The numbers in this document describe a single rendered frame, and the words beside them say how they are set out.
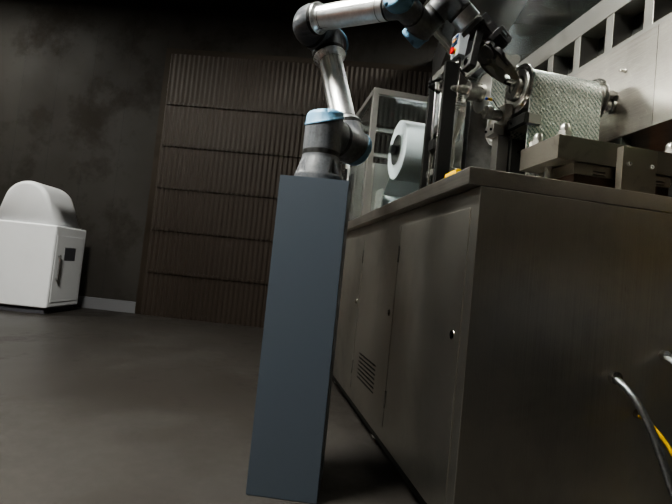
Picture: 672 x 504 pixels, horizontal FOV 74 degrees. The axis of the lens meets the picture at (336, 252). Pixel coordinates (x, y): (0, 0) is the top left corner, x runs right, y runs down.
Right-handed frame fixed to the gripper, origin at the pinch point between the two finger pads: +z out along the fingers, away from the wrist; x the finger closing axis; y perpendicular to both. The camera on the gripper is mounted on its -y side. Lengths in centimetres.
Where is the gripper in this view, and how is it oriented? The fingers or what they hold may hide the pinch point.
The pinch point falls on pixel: (509, 81)
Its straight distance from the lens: 153.6
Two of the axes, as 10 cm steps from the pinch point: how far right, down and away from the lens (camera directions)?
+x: -1.8, 0.3, 9.8
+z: 6.8, 7.2, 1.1
